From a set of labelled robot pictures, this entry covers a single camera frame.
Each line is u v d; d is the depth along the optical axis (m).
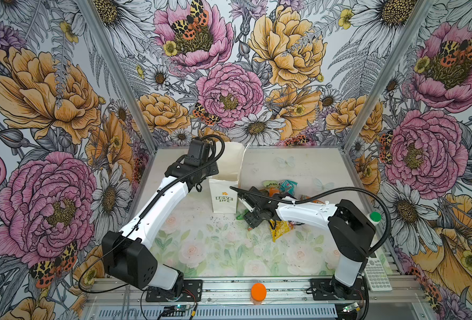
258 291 0.68
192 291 0.75
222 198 0.86
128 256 0.40
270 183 1.03
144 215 0.45
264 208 0.65
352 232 0.47
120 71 0.89
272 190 0.94
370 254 0.51
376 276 0.76
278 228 0.85
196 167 0.56
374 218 0.83
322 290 0.71
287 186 0.99
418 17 0.73
